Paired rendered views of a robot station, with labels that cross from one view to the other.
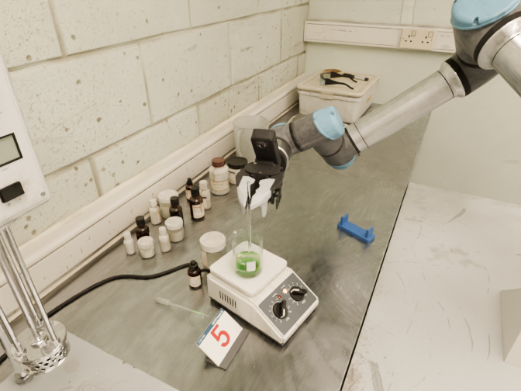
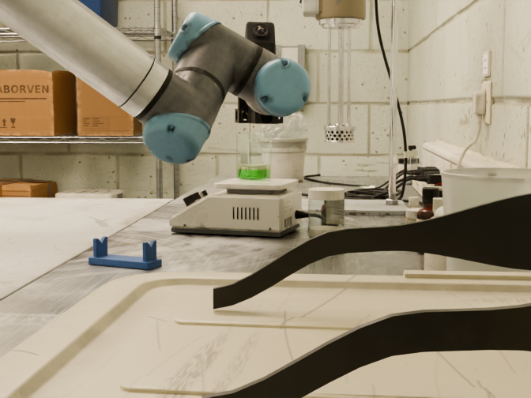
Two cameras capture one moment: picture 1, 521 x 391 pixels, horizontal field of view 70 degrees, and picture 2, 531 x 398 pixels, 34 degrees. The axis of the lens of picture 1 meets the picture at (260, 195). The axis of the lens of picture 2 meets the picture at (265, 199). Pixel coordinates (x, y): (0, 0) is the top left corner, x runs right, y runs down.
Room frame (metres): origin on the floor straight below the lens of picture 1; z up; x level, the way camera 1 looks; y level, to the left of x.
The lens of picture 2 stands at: (1.97, -0.51, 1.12)
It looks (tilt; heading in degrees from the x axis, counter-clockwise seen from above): 6 degrees down; 158
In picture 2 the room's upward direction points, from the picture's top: straight up
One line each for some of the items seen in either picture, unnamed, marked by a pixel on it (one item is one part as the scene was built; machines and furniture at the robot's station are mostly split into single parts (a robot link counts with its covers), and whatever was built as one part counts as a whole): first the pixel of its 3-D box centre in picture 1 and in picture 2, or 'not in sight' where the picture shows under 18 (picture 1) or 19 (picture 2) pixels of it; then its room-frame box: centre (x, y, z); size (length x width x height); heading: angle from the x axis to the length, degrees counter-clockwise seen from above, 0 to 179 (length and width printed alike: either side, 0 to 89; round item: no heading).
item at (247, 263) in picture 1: (246, 254); (255, 158); (0.57, 0.03, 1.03); 0.07 x 0.06 x 0.08; 56
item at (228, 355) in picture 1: (223, 337); not in sight; (0.46, 0.07, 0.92); 0.09 x 0.06 x 0.04; 154
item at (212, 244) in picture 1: (213, 252); (325, 212); (0.68, 0.11, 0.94); 0.06 x 0.06 x 0.08
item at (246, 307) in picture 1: (258, 287); (242, 208); (0.57, 0.00, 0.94); 0.22 x 0.13 x 0.08; 51
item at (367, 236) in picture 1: (356, 226); (124, 252); (0.81, -0.26, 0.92); 0.10 x 0.03 x 0.04; 43
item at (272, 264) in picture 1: (248, 266); (257, 183); (0.59, 0.02, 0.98); 0.12 x 0.12 x 0.01; 51
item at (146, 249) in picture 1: (146, 247); not in sight; (0.72, 0.28, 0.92); 0.04 x 0.04 x 0.04
